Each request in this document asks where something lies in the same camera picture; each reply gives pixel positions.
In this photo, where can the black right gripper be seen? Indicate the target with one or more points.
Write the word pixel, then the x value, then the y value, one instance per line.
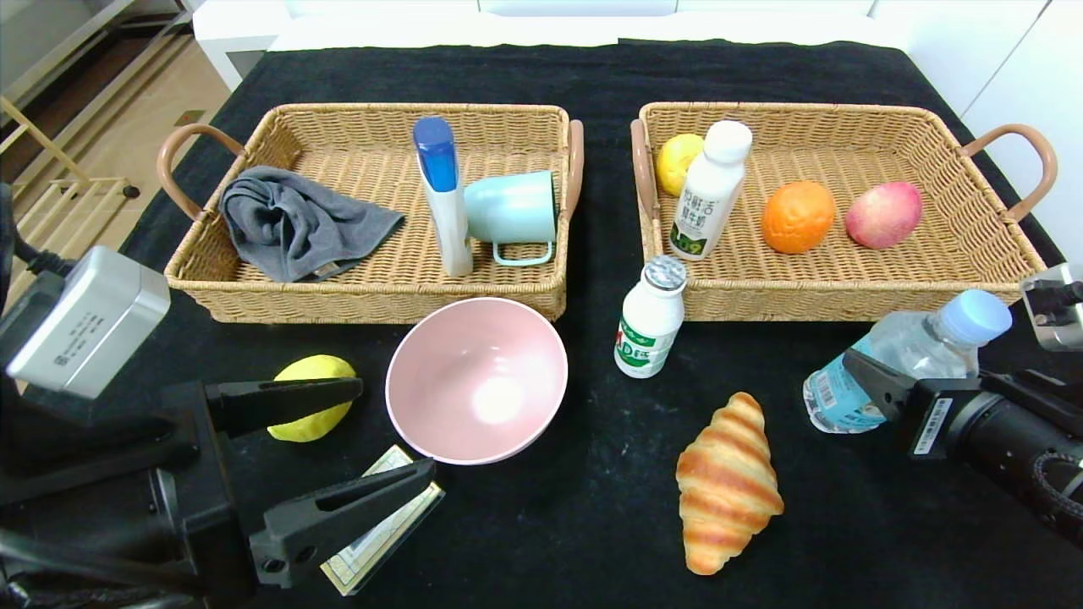
pixel 933 420

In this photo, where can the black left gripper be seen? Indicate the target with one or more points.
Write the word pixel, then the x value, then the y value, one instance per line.
pixel 213 482

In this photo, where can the clear water bottle blue cap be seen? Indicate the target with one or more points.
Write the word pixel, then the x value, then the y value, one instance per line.
pixel 922 342

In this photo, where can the croissant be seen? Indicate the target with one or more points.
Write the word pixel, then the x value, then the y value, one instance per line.
pixel 728 491

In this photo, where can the pink bowl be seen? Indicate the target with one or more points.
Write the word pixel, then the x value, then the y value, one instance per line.
pixel 478 381

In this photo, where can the small white foil-lid drink bottle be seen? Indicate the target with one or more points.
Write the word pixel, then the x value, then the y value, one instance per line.
pixel 647 326

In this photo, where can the large yellow lemon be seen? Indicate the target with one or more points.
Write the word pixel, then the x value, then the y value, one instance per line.
pixel 313 368

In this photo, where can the gold and blue card box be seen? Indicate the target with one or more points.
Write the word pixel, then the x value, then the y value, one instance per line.
pixel 389 529

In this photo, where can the red peach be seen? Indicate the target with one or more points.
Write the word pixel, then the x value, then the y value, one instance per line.
pixel 884 216

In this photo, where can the orange fruit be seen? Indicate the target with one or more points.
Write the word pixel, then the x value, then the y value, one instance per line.
pixel 798 218

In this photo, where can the grey towel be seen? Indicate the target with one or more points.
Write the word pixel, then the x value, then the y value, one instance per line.
pixel 288 228

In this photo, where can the tall white milk bottle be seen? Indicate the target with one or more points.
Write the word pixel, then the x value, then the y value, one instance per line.
pixel 706 203

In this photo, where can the small yellow lemon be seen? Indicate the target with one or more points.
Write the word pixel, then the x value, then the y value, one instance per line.
pixel 674 165

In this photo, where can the white bottle with blue cap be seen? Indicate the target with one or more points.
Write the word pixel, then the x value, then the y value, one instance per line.
pixel 448 220

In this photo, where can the black table cloth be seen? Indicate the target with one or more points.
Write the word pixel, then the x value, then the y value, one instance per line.
pixel 592 507

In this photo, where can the wooden rack on wheels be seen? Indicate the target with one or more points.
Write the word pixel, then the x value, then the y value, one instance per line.
pixel 59 199

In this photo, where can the mint green mug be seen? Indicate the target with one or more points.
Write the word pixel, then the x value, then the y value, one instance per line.
pixel 508 207

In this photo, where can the white furniture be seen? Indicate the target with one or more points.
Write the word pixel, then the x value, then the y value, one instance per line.
pixel 245 34

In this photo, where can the grey shelf unit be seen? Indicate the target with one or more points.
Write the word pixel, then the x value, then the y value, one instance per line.
pixel 76 42

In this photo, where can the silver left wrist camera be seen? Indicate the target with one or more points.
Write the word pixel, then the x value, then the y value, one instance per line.
pixel 85 321

